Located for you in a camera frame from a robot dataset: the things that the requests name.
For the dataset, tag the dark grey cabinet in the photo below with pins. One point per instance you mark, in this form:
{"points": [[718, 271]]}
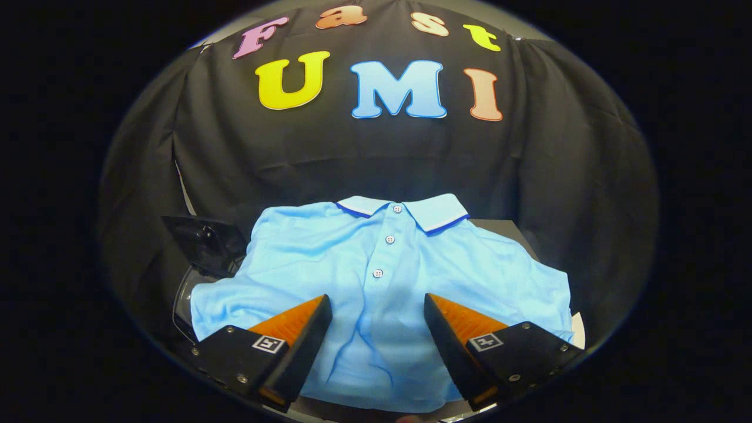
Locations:
{"points": [[505, 232]]}

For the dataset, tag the white paper sheet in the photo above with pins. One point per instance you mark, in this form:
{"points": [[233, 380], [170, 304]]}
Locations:
{"points": [[579, 332]]}

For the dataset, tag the light blue polo shirt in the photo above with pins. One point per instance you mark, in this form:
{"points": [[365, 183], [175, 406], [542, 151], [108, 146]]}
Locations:
{"points": [[376, 329]]}

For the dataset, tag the dark washing machine lid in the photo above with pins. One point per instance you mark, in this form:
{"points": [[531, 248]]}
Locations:
{"points": [[208, 244]]}

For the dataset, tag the black backdrop cloth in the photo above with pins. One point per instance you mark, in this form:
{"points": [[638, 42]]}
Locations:
{"points": [[352, 158]]}

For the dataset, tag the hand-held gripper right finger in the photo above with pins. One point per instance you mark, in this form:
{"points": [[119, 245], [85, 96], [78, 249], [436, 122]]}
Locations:
{"points": [[452, 352]]}

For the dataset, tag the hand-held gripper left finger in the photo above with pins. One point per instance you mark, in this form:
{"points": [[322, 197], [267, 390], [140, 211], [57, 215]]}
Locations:
{"points": [[301, 352]]}

